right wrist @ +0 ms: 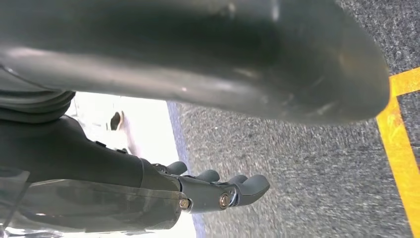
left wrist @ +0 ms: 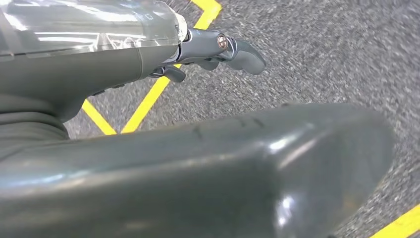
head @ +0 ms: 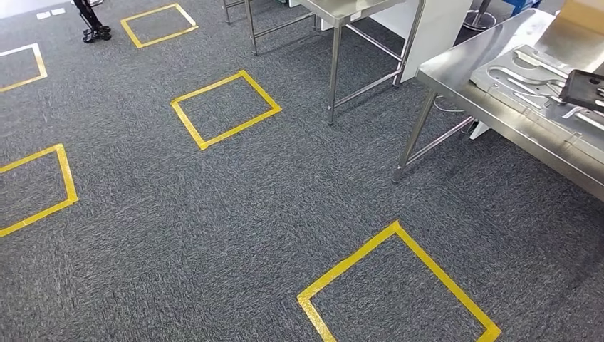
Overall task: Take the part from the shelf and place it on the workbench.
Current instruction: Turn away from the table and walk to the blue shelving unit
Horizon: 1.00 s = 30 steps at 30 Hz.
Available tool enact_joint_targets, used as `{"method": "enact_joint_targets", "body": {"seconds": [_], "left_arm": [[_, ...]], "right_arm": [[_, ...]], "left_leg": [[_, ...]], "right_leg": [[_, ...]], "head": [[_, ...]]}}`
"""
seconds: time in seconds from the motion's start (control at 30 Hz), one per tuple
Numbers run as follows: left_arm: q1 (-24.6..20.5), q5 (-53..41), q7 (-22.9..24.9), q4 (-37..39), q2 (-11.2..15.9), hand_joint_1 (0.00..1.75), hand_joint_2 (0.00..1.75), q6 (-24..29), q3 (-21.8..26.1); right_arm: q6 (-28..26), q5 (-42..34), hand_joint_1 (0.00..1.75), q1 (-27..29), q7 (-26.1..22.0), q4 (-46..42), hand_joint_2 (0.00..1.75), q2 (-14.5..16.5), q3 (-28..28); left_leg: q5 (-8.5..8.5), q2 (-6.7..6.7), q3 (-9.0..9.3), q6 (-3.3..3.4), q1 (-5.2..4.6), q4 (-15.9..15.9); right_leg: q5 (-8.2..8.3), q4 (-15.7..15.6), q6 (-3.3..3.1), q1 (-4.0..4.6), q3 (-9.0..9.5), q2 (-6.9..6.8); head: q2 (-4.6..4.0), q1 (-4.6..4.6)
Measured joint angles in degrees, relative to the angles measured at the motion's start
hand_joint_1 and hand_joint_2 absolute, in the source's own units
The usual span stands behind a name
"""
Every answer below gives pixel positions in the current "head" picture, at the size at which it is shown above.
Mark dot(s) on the black plastic frame part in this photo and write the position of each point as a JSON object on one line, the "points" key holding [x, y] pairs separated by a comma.
{"points": [[582, 89]]}

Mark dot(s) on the steel workbench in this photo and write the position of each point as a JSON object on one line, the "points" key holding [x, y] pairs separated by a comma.
{"points": [[453, 66]]}

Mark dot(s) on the small steel table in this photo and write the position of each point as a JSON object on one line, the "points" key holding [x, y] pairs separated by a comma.
{"points": [[339, 7]]}

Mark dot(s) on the aluminium fixture plate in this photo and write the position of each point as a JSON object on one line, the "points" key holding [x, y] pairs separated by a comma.
{"points": [[519, 89]]}

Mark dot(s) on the yellow floor tape square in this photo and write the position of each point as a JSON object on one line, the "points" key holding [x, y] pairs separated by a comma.
{"points": [[68, 179]]}

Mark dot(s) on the black tripod stand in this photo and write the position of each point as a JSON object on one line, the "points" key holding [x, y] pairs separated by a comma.
{"points": [[92, 23]]}

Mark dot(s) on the blue storage rack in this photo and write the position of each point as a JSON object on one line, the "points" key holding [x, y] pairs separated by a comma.
{"points": [[521, 5]]}

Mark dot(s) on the white floor label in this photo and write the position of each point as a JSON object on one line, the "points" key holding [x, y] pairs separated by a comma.
{"points": [[43, 15], [58, 11]]}

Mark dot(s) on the cardboard box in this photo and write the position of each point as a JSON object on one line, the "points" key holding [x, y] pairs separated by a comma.
{"points": [[585, 12]]}

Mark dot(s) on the chrome stanchion post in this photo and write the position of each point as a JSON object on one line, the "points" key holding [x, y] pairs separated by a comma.
{"points": [[479, 19]]}

